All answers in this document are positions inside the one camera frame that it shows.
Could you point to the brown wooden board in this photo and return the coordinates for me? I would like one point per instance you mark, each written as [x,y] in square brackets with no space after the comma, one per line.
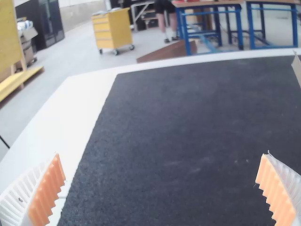
[169,51]

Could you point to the blue metal table frame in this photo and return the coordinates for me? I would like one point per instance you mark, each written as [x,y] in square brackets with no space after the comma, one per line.
[294,23]
[185,35]

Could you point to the cardboard box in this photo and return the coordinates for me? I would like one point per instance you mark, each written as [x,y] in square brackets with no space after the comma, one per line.
[298,68]

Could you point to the black mat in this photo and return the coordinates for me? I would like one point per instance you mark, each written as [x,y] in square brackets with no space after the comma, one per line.
[176,129]

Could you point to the yellow wooden stand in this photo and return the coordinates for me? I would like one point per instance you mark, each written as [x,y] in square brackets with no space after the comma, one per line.
[7,35]

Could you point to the black cabinet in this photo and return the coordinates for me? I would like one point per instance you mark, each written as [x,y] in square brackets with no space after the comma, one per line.
[49,23]

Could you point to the yellow drawer cart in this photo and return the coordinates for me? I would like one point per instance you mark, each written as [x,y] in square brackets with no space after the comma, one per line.
[113,30]

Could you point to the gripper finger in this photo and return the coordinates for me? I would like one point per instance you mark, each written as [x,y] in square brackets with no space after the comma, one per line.
[282,195]
[21,202]

